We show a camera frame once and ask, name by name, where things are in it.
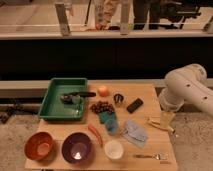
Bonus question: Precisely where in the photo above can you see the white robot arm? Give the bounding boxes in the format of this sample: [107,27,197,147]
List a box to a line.
[159,64,213,117]

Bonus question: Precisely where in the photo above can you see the purple bowl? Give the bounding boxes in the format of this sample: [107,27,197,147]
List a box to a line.
[61,132,92,164]

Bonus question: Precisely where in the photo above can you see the red-orange bowl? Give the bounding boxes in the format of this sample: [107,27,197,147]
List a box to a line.
[24,132,54,161]

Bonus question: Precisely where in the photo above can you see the orange fruit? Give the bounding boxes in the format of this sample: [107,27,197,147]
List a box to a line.
[98,86,109,97]

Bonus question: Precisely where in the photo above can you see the bunch of dark grapes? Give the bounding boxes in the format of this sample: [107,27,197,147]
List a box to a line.
[90,101,115,114]

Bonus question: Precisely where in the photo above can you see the black rectangular block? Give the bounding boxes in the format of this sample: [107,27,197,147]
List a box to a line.
[127,98,143,113]

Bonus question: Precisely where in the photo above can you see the wooden board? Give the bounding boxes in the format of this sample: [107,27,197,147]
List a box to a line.
[25,83,178,171]

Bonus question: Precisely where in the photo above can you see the blue-grey folded cloth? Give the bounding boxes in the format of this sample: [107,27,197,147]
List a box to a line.
[122,120,148,148]

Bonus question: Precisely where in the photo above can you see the green plastic tray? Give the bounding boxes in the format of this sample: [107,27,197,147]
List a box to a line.
[38,78,87,121]

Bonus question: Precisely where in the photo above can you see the white cup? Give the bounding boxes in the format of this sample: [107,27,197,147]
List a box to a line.
[104,140,124,161]

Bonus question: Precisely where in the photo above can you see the silver fork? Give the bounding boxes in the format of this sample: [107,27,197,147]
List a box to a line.
[133,153,167,160]

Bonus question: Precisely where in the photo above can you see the black-handled scoop utensil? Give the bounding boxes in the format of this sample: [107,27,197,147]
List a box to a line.
[60,92,96,104]

